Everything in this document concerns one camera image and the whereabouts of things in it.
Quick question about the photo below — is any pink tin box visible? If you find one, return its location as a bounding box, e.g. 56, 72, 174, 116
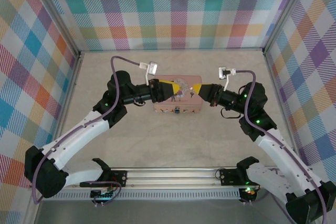
153, 74, 203, 115

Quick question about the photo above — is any right controller board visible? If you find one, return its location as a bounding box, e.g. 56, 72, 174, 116
240, 187, 257, 198

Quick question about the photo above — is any controller board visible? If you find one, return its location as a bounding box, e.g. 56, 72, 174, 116
240, 187, 257, 198
90, 187, 117, 199

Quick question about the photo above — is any left controller board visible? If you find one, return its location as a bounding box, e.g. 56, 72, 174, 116
90, 187, 117, 199

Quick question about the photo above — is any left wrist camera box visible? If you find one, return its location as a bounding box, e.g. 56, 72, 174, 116
139, 61, 159, 86

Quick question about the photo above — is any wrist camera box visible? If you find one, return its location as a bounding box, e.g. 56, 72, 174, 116
218, 67, 237, 91
139, 61, 159, 86

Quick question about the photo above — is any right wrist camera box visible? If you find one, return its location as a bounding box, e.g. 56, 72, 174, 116
218, 67, 237, 91

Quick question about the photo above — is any aluminium side rail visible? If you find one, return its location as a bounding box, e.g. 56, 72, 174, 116
262, 49, 303, 167
45, 52, 85, 169

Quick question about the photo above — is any aluminium front rail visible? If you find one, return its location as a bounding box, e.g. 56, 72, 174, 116
61, 166, 279, 190

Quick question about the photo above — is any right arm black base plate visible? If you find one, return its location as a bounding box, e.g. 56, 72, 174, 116
219, 167, 253, 186

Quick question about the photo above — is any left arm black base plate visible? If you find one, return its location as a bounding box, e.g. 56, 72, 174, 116
80, 170, 128, 188

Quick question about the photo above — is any aluminium frame post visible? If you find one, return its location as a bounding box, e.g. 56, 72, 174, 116
261, 0, 313, 54
30, 0, 81, 55

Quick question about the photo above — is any slotted grey cable duct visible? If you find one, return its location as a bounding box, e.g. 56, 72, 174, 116
41, 191, 242, 200

